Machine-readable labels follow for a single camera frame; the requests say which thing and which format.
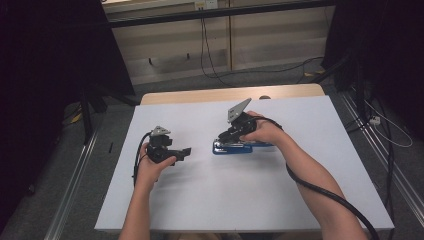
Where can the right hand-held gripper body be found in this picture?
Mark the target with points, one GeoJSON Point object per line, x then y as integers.
{"type": "Point", "coordinates": [243, 123]}

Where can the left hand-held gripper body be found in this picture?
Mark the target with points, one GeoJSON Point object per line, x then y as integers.
{"type": "Point", "coordinates": [158, 150]}

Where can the blue stapler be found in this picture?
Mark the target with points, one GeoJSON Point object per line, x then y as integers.
{"type": "Point", "coordinates": [230, 149]}

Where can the person's left hand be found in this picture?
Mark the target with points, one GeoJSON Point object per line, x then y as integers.
{"type": "Point", "coordinates": [148, 173]}

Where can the person's right hand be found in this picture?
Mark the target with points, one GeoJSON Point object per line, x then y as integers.
{"type": "Point", "coordinates": [266, 133]}

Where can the small black floor object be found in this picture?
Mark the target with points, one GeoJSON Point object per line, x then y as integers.
{"type": "Point", "coordinates": [110, 147]}

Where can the light wooden table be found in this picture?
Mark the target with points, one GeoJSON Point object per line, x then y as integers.
{"type": "Point", "coordinates": [200, 95]}

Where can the black metal stand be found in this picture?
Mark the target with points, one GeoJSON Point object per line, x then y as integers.
{"type": "Point", "coordinates": [87, 120]}
{"type": "Point", "coordinates": [359, 93]}

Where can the small black peg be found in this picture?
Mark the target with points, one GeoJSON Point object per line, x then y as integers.
{"type": "Point", "coordinates": [150, 61]}

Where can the light wooden cabinet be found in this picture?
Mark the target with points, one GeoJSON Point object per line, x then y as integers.
{"type": "Point", "coordinates": [266, 40]}

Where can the yellow floor tape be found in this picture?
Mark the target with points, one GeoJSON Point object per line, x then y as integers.
{"type": "Point", "coordinates": [316, 72]}
{"type": "Point", "coordinates": [76, 118]}

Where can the black horizontal metal bar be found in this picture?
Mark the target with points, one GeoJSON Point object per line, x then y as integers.
{"type": "Point", "coordinates": [216, 13]}

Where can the white power plug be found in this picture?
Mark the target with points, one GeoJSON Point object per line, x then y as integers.
{"type": "Point", "coordinates": [375, 120]}

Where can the black curtain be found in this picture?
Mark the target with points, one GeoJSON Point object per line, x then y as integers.
{"type": "Point", "coordinates": [40, 66]}
{"type": "Point", "coordinates": [393, 50]}

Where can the aluminium floor rail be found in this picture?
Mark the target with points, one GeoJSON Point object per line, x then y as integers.
{"type": "Point", "coordinates": [71, 190]}
{"type": "Point", "coordinates": [383, 156]}

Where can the white wall socket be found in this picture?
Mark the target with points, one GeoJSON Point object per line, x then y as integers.
{"type": "Point", "coordinates": [206, 4]}

